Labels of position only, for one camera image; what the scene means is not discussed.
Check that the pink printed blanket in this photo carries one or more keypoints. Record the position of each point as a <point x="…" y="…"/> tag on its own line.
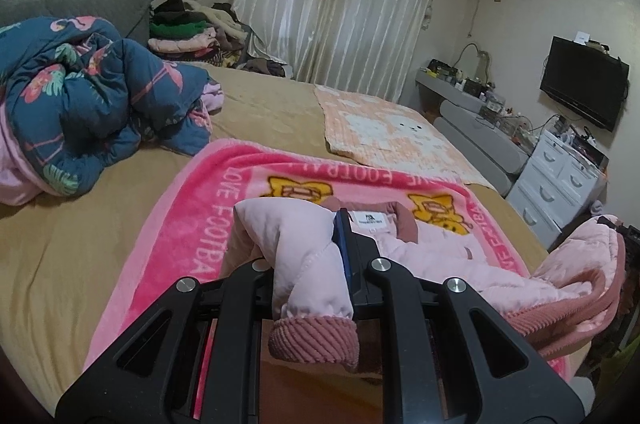
<point x="200" y="204"/>

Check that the peach printed towel blanket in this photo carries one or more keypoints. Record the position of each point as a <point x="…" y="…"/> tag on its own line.
<point x="380" y="124"/>

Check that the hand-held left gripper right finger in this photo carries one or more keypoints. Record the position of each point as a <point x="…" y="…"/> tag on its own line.
<point x="344" y="254"/>

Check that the clutter of small desk things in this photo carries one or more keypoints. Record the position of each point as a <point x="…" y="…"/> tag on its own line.
<point x="480" y="91"/>

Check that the black wall television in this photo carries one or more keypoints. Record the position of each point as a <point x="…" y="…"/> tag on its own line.
<point x="582" y="81"/>

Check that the blue floral quilt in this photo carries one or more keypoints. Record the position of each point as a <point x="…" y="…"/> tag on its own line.
<point x="85" y="94"/>

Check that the grey desk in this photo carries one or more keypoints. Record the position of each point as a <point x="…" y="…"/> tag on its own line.
<point x="475" y="134"/>

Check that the grey headboard cushion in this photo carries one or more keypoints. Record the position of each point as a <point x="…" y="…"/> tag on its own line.
<point x="75" y="1"/>

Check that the pile of folded clothes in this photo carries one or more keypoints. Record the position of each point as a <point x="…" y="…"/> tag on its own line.
<point x="190" y="29"/>

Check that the bed with tan sheet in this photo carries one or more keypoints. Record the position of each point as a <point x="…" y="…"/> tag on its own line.
<point x="100" y="244"/>

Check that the small white box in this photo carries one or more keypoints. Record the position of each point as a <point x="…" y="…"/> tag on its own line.
<point x="581" y="37"/>

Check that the white drawer cabinet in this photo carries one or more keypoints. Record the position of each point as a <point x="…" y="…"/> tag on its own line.
<point x="550" y="189"/>

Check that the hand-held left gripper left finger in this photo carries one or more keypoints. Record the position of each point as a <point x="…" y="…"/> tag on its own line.
<point x="245" y="299"/>

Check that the clutter on drawer cabinet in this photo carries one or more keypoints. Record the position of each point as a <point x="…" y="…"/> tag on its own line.
<point x="580" y="141"/>

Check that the pink padded jacket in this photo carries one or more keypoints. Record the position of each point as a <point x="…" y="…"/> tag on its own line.
<point x="300" y="244"/>

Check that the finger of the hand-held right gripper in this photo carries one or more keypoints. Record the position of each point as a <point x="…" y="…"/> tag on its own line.
<point x="631" y="246"/>

